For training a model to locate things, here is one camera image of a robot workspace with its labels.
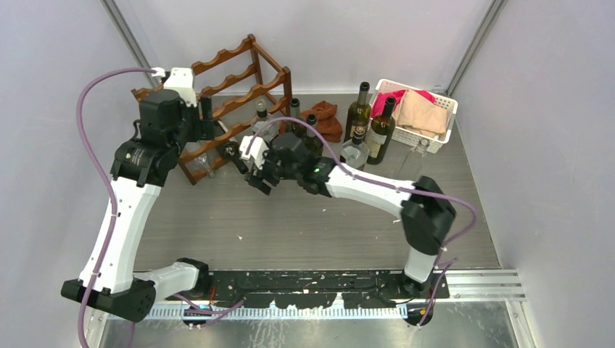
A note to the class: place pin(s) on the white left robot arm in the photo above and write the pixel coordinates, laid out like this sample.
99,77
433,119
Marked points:
168,121

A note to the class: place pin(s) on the clear bottle gold cap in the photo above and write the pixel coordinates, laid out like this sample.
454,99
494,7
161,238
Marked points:
355,152

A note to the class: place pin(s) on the clear bottle front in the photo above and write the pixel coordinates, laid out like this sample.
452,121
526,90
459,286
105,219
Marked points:
411,166

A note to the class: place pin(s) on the dark green wine bottle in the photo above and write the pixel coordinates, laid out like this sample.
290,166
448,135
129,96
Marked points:
359,112

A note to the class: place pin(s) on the white plastic basket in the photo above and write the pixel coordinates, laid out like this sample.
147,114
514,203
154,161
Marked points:
408,137

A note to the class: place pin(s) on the wooden wine rack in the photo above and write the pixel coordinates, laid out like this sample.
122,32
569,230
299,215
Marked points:
263,78

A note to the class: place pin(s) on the clear glass bottle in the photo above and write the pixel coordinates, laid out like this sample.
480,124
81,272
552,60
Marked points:
201,162

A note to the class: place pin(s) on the pink cloth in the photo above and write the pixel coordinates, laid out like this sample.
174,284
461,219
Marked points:
381,98

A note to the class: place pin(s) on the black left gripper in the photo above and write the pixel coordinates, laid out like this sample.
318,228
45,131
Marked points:
203,127

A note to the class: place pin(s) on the green wine bottle silver neck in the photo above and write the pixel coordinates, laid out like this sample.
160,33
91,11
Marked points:
297,129

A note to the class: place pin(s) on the square clear bottle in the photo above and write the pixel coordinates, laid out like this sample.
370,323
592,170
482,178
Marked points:
266,132

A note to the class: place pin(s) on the brown suede cloth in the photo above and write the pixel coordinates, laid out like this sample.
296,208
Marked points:
328,125

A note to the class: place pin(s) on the dark wine bottle cream label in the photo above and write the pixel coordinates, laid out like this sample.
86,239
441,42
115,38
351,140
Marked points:
380,132

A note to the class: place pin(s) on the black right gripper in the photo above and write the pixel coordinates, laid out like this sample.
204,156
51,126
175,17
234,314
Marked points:
257,177

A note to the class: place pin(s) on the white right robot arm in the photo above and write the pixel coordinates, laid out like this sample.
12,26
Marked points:
425,215

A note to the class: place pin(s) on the beige cloth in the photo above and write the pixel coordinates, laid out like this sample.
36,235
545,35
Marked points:
420,116

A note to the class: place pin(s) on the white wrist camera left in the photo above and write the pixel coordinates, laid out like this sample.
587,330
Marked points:
180,80

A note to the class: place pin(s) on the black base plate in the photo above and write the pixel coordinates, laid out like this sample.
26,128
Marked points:
308,289

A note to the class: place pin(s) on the aluminium frame rail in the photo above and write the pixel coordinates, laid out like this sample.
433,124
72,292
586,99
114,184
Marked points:
464,287

